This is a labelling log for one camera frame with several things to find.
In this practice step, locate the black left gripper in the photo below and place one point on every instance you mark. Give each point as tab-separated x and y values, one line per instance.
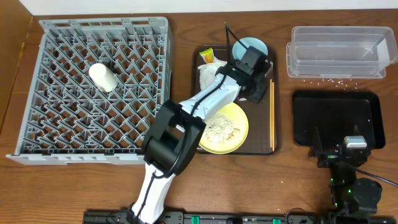
257	92

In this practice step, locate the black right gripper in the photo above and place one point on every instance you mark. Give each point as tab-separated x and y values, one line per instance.
337	151

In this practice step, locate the light blue bowl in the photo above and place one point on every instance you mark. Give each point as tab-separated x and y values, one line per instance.
239	48

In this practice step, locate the white cup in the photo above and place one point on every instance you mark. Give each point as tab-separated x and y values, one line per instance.
102	77

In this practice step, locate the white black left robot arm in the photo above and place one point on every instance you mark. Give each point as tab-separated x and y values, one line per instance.
171	141

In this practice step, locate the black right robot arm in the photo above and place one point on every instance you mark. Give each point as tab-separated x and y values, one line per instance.
355	199

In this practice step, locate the grey dishwasher rack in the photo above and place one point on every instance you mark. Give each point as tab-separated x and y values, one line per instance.
67	118

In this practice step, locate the black plastic bin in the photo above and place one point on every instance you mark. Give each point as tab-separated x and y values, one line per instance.
335	115

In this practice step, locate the crumpled white napkin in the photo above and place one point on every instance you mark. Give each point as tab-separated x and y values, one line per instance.
208	72

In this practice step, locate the yellow orange snack wrapper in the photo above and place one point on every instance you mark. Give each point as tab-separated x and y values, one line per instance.
208	55

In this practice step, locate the clear plastic container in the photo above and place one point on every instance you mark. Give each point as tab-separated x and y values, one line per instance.
361	52

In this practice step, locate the yellow plate with rice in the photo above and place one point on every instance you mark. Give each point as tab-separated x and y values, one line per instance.
225	131

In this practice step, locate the dark brown serving tray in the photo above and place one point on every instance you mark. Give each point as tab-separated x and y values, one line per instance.
258	139

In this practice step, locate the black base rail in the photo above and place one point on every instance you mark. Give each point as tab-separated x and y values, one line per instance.
125	217

